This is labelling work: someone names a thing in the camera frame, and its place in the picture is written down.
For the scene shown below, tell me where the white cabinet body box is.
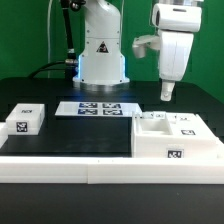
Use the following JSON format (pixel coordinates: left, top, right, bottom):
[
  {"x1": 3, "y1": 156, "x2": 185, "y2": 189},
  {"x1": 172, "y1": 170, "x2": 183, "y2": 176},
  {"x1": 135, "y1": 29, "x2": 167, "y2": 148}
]
[{"x1": 131, "y1": 114, "x2": 224, "y2": 159}]

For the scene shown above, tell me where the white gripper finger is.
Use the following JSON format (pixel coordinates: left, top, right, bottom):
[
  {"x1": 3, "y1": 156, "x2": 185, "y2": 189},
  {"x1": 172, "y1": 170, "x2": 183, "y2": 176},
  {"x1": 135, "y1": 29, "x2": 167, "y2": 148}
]
[{"x1": 160, "y1": 80, "x2": 175, "y2": 101}]

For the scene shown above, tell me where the white cabinet top block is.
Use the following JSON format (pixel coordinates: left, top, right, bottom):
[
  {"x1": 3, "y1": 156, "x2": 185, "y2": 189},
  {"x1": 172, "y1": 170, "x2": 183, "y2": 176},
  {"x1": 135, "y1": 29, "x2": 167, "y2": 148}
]
[{"x1": 6, "y1": 103, "x2": 45, "y2": 135}]

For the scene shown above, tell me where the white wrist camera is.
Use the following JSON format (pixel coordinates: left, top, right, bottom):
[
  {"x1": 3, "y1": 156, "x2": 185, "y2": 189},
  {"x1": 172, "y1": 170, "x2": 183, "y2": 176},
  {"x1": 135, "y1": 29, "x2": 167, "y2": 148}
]
[{"x1": 132, "y1": 35, "x2": 160, "y2": 58}]

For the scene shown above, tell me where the white marker base plate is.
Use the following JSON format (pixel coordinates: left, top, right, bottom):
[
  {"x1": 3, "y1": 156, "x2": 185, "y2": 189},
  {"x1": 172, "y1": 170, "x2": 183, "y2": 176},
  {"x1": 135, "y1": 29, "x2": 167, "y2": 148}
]
[{"x1": 55, "y1": 101, "x2": 142, "y2": 117}]

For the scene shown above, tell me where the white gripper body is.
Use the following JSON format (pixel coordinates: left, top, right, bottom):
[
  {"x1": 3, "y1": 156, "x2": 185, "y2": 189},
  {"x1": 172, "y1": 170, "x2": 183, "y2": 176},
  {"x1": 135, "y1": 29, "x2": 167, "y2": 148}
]
[{"x1": 152, "y1": 3, "x2": 202, "y2": 81}]

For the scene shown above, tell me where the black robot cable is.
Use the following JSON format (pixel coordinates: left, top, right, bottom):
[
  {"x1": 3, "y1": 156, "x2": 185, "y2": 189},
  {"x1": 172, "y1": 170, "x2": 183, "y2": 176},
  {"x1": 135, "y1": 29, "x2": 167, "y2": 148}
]
[{"x1": 27, "y1": 0, "x2": 80, "y2": 80}]

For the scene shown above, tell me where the white cabinet door panel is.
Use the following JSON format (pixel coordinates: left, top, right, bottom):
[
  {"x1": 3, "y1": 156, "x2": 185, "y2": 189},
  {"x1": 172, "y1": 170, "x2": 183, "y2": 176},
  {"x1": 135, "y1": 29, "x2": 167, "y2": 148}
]
[
  {"x1": 142, "y1": 111, "x2": 166, "y2": 119},
  {"x1": 165, "y1": 113, "x2": 217, "y2": 140}
]

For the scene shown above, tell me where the white thin cable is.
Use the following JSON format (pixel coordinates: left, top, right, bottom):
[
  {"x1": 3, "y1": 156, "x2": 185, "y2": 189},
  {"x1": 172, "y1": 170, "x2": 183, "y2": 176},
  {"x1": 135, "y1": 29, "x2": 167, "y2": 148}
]
[{"x1": 46, "y1": 0, "x2": 54, "y2": 80}]

